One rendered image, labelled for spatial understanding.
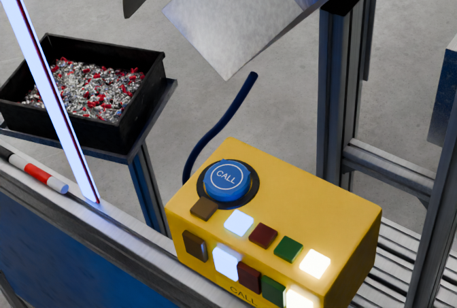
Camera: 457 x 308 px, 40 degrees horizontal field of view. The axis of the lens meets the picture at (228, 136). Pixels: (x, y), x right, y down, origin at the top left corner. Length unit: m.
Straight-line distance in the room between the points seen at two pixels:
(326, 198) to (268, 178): 0.05
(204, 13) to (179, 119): 1.30
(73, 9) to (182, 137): 0.90
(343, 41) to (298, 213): 0.53
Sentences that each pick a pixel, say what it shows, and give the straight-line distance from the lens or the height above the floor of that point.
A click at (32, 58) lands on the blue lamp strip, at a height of 1.11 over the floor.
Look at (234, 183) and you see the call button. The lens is 0.54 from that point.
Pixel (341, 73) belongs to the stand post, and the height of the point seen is 0.80.
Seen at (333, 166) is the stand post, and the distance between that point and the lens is 1.24.
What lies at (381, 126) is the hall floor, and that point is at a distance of 2.08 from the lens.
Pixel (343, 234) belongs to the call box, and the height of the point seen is 1.07.
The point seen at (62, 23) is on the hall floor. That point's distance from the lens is 2.68.
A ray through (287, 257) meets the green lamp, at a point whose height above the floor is 1.08.
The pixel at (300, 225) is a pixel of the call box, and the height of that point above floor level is 1.07.
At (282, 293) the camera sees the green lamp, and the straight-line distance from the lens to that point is 0.51.
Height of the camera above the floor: 1.50
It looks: 47 degrees down
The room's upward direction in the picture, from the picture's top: 7 degrees counter-clockwise
